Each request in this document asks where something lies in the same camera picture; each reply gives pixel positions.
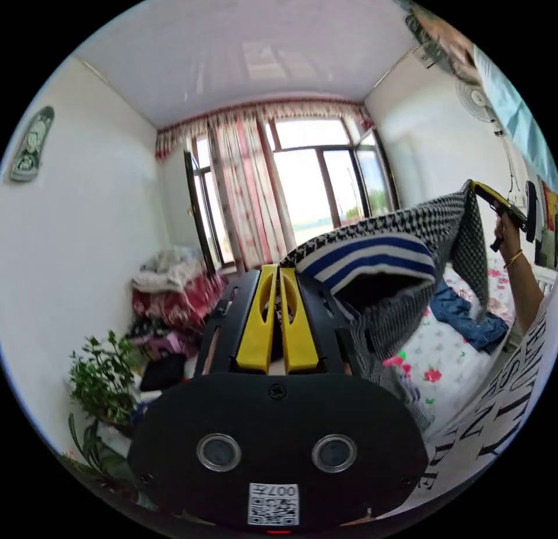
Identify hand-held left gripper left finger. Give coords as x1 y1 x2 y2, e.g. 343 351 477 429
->
235 264 278 374

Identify person's body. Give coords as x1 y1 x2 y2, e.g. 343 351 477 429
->
374 2 558 519

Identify white wall fan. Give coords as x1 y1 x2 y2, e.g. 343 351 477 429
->
455 78 506 137

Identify blue jeans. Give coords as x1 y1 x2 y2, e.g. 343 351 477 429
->
430 279 510 354

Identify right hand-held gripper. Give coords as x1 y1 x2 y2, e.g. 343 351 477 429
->
471 181 531 253

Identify person's right hand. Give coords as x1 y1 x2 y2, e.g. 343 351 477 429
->
493 214 523 264

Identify red white patterned curtain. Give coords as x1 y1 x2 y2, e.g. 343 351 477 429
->
155 101 375 272

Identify person's right forearm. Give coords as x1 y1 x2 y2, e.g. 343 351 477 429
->
503 250 548 337

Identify stack of folded blankets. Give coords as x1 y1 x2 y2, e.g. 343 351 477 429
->
130 245 228 330

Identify black white checkered jacket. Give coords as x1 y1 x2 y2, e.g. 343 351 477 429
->
278 179 490 437

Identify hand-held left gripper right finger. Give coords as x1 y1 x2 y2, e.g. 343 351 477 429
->
278 267 320 373

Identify green potted plant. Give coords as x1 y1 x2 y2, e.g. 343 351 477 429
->
60 329 147 501

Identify bed with floral sheet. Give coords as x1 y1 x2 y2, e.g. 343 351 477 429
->
382 232 558 440

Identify window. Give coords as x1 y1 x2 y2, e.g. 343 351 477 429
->
184 117 398 275

